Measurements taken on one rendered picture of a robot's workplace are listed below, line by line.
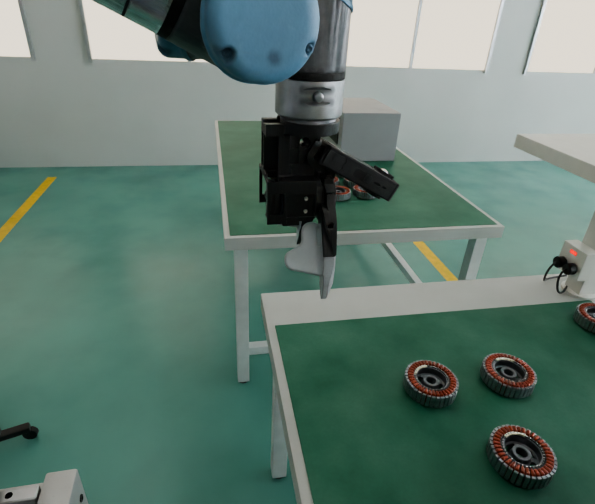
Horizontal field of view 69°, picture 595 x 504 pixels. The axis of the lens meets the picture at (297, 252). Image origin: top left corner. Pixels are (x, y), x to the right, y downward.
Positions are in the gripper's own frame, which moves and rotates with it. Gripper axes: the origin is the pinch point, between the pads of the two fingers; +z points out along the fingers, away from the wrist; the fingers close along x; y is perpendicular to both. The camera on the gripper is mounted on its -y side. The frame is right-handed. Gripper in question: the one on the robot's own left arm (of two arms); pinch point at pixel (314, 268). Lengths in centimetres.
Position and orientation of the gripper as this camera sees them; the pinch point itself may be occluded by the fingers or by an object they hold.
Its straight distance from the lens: 59.0
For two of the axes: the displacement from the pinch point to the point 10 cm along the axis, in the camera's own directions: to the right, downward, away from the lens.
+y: -9.8, 0.6, -2.0
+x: 2.1, 4.8, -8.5
